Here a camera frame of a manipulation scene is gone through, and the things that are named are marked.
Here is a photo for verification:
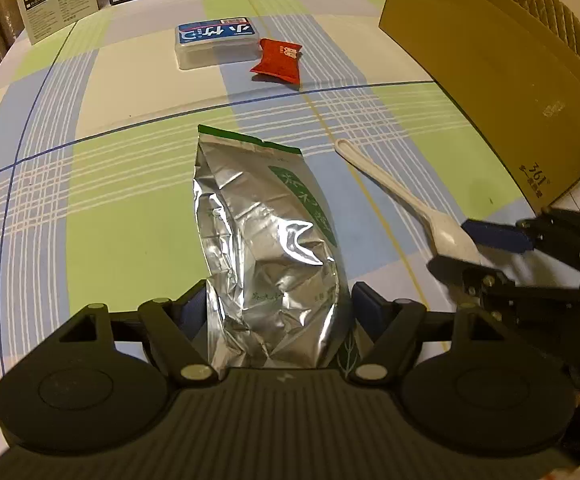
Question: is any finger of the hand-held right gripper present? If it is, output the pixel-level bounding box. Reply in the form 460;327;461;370
427;254;580;328
461;206;580;283

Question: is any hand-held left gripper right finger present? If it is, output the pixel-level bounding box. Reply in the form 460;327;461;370
347;282;511;385

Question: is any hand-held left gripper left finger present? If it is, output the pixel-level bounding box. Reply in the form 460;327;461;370
59;282;221;387

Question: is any silver foil bag green leaf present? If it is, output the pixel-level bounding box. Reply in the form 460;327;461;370
191;124;359;370

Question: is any white plastic spoon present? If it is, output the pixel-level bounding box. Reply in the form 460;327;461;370
333;137;484;267

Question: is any large brown cardboard box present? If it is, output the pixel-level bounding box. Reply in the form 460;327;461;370
378;0;580;217

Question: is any desktop with checked tablecloth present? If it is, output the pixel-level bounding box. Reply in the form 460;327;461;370
0;0;580;413

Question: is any beige quilted chair cover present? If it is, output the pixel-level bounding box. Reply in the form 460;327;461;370
489;0;580;75

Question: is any red snack packet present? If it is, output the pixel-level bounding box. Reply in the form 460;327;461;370
248;37;305;92

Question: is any clear plastic box blue label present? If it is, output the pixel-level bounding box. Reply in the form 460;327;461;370
173;19;262;71

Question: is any white product box with photo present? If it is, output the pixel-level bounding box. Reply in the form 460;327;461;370
7;0;102;45

